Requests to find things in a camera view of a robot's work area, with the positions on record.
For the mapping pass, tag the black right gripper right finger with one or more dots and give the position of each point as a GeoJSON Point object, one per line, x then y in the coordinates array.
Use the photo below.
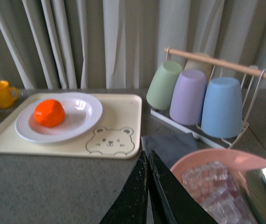
{"type": "Point", "coordinates": [170, 201]}

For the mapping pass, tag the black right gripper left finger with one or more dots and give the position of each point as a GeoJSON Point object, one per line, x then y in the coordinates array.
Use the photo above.
{"type": "Point", "coordinates": [130, 207]}

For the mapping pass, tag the white ridged plate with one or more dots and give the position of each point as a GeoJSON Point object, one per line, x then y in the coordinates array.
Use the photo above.
{"type": "Point", "coordinates": [82, 112]}

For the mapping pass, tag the orange fruit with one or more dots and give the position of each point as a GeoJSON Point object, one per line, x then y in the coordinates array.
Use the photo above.
{"type": "Point", "coordinates": [49, 113]}

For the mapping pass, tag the clear ice cubes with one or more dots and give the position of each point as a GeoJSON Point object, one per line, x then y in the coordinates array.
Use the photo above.
{"type": "Point", "coordinates": [211, 186]}

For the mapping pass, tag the grey folded cloth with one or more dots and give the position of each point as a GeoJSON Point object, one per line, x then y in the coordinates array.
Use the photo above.
{"type": "Point", "coordinates": [170, 148]}

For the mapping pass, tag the cream bear tray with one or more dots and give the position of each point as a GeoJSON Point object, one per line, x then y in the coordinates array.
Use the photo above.
{"type": "Point", "coordinates": [116, 135]}

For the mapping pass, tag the pink bowl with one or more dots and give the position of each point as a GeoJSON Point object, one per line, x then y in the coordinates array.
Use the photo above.
{"type": "Point", "coordinates": [248, 173]}

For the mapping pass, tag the lilac cup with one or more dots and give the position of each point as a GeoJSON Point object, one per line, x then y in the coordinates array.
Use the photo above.
{"type": "Point", "coordinates": [188, 97]}

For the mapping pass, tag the blue cup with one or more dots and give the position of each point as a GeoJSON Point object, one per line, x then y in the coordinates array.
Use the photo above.
{"type": "Point", "coordinates": [222, 109]}

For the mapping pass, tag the light green cup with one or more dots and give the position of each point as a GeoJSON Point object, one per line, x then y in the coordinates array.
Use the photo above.
{"type": "Point", "coordinates": [160, 92]}

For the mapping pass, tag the beige cup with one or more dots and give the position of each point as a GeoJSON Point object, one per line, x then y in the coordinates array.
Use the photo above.
{"type": "Point", "coordinates": [198, 68]}

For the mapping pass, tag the yellow mug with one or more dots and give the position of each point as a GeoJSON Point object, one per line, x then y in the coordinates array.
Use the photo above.
{"type": "Point", "coordinates": [8, 94]}

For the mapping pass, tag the white curtain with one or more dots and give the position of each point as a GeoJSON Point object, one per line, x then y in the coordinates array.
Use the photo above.
{"type": "Point", "coordinates": [84, 44]}

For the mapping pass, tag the white wire cup rack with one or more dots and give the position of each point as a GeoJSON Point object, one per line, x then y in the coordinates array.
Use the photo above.
{"type": "Point", "coordinates": [250, 85]}

